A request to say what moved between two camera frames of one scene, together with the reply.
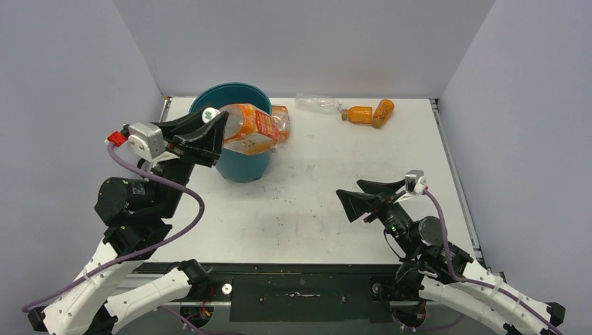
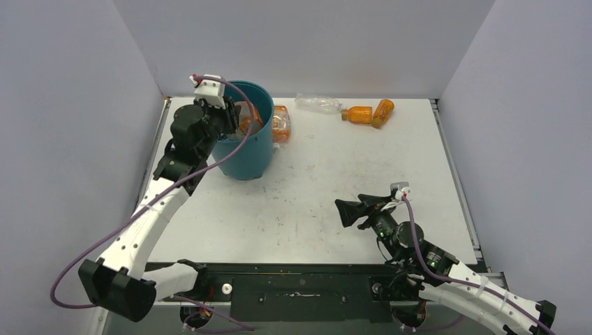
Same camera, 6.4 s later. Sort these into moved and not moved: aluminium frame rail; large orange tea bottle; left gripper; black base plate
Moved: large orange tea bottle; left gripper
Not moved: aluminium frame rail; black base plate
